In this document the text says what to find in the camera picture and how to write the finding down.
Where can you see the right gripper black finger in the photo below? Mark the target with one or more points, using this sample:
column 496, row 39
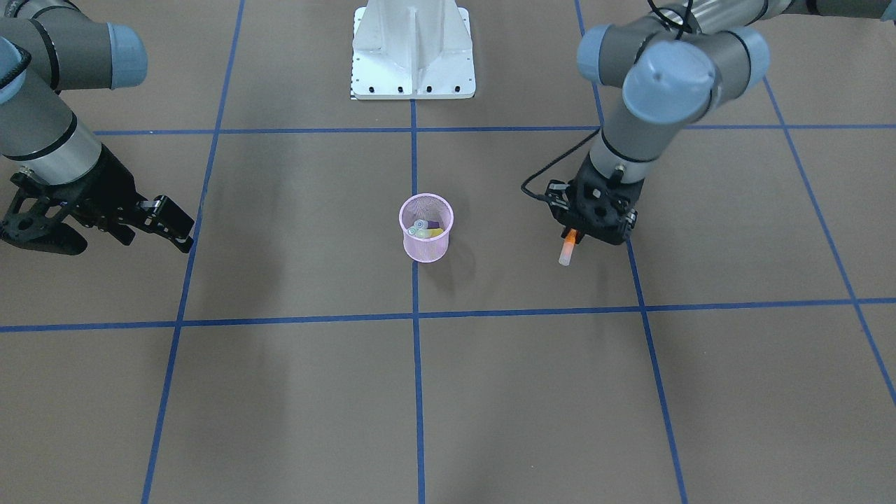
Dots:
column 183, row 244
column 123, row 233

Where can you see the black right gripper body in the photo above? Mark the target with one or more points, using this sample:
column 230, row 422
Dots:
column 112, row 185

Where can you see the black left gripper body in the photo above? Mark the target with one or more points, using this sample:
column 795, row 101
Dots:
column 558, row 199

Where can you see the orange highlighter pen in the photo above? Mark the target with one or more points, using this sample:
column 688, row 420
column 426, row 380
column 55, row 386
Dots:
column 567, row 248

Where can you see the green highlighter pen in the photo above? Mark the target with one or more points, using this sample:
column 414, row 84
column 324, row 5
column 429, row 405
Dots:
column 413, row 231

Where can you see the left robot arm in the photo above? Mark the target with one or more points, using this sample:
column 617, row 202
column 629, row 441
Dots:
column 673, row 67

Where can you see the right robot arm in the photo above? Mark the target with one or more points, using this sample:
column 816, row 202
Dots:
column 49, row 47

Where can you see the pink mesh pen holder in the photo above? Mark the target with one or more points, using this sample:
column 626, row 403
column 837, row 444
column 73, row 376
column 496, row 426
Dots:
column 426, row 206

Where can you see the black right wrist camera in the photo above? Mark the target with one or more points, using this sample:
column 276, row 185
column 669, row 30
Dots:
column 35, row 217

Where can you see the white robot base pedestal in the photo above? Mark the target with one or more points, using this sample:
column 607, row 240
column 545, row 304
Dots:
column 412, row 50

